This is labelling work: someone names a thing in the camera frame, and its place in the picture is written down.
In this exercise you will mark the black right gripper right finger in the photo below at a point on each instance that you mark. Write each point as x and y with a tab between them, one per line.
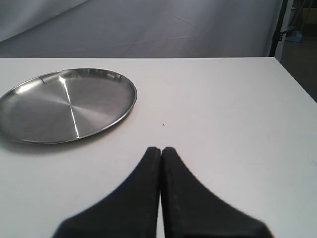
190	210

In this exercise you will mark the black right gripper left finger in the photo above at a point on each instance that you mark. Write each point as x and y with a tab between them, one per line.
130	211

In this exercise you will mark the dark blue box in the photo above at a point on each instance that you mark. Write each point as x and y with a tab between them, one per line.
292	35

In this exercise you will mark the round steel plate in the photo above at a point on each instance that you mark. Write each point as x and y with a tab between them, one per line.
66	105

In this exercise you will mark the black backdrop stand pole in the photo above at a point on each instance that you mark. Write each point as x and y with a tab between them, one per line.
277	35

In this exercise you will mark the grey backdrop cloth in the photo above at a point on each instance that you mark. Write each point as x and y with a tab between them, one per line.
138	28

